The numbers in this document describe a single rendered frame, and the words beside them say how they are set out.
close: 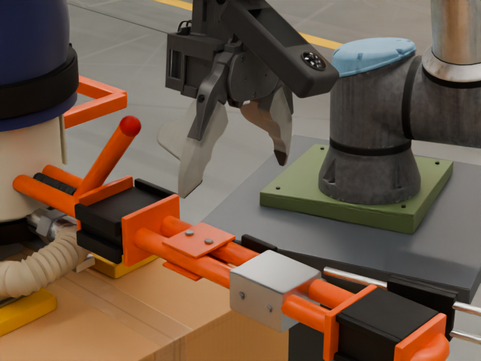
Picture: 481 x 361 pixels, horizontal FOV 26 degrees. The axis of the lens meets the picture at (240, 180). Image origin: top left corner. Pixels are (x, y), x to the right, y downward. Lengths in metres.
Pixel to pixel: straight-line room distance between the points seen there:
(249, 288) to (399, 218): 0.86
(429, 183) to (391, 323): 1.06
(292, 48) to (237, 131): 3.38
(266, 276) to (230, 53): 0.23
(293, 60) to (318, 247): 0.93
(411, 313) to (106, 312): 0.43
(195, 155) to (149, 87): 3.89
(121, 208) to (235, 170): 2.77
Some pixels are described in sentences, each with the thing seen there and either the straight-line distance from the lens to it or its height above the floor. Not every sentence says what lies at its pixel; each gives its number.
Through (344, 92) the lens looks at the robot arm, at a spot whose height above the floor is 0.98.
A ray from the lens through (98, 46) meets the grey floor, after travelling 5.43.
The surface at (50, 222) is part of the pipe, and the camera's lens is 1.28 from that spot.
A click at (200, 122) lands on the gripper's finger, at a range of 0.93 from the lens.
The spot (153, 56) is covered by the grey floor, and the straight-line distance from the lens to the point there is 5.24.
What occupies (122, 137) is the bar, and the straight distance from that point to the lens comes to 1.12.
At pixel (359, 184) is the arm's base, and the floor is 0.82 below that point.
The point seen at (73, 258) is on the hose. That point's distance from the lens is 1.22.
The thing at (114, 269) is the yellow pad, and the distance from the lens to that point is 1.31.
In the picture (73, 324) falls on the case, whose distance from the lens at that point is 1.24.
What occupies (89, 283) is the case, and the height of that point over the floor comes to 0.94.
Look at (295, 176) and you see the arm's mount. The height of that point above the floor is 0.77.
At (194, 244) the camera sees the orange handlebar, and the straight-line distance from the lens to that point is 1.09.
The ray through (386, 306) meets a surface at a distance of 0.97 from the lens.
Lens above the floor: 1.60
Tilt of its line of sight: 25 degrees down
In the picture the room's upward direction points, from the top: straight up
